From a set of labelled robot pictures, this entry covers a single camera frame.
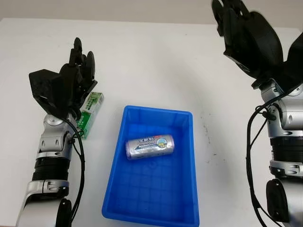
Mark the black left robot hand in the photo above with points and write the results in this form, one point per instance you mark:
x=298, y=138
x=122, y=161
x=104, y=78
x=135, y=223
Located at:
x=71, y=85

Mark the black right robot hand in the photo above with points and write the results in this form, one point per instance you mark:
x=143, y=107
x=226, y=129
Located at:
x=255, y=42

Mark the green Darlie toothpaste box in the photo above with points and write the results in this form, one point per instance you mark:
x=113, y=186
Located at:
x=93, y=105

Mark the purple cylindrical canister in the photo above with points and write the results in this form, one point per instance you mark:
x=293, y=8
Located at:
x=149, y=146

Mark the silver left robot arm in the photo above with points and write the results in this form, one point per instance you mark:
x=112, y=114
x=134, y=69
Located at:
x=52, y=142

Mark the blue plastic tray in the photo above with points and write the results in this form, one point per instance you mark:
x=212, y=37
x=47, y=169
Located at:
x=151, y=189

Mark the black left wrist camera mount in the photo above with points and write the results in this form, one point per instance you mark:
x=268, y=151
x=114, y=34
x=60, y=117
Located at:
x=43, y=87

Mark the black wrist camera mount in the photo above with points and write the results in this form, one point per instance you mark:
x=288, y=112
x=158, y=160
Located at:
x=294, y=63
x=43, y=87

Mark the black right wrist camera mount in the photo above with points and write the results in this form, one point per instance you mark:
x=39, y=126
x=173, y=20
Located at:
x=294, y=63

